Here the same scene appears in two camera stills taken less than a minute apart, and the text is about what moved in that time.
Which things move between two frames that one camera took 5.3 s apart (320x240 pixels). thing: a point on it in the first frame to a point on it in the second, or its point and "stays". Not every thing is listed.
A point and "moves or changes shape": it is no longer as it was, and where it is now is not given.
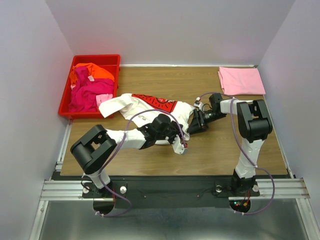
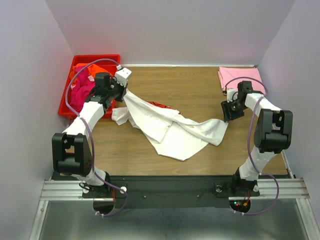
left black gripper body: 172,131 to 119,92
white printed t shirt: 135,110 moves or changes shape
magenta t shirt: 83,96 stays
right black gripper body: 198,118 to 231,111
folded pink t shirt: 241,81 stays
